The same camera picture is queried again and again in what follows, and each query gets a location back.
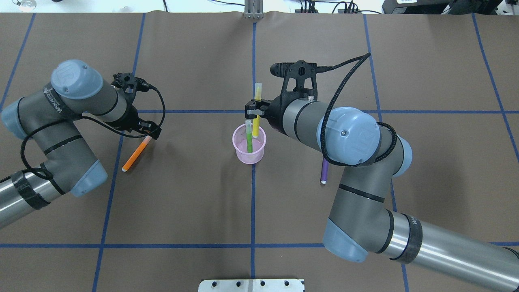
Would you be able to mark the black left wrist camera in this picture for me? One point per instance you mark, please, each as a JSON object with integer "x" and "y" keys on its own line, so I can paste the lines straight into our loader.
{"x": 128, "y": 85}

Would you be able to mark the purple highlighter pen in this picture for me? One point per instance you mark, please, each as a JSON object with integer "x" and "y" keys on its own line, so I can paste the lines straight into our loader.
{"x": 324, "y": 172}

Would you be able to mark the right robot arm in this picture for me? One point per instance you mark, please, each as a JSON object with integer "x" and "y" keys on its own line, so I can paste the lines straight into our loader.
{"x": 358, "y": 224}

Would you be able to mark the green highlighter pen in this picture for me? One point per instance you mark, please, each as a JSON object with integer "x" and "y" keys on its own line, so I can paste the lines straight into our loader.
{"x": 248, "y": 135}

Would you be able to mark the pink mesh pen holder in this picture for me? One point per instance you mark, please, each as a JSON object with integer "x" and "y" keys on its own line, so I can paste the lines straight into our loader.
{"x": 240, "y": 143}

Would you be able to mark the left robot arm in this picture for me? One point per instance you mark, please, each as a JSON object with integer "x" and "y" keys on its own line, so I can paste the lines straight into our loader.
{"x": 57, "y": 159}

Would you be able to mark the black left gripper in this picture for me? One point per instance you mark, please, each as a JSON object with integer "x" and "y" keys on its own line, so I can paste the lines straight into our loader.
{"x": 132, "y": 118}

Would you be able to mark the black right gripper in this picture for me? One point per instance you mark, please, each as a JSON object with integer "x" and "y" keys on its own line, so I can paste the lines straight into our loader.
{"x": 275, "y": 111}

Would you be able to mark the brown paper table cover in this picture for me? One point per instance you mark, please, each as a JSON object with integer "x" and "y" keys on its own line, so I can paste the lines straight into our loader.
{"x": 189, "y": 210}

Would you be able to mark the orange highlighter pen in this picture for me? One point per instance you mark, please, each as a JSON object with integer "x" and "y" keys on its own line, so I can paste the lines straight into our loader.
{"x": 135, "y": 155}

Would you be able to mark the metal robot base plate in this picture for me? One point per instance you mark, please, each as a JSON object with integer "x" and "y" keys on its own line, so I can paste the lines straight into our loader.
{"x": 252, "y": 285}

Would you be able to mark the aluminium frame post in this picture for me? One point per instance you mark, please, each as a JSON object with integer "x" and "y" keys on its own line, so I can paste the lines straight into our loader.
{"x": 253, "y": 9}

